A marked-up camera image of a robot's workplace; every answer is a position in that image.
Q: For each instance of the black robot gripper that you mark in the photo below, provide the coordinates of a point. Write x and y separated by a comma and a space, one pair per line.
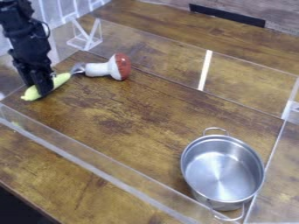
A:
30, 43

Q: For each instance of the red and white toy mushroom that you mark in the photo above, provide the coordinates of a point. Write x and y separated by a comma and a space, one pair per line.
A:
118, 67

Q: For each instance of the stainless steel pot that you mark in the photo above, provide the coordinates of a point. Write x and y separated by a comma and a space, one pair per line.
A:
225, 173

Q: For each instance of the black strip on table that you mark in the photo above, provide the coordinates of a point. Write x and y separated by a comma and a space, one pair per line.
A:
229, 15

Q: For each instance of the clear acrylic triangle bracket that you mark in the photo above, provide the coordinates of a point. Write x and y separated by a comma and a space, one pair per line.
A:
86, 40

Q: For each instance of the clear acrylic barrier wall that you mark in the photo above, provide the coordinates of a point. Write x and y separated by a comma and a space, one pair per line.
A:
91, 154

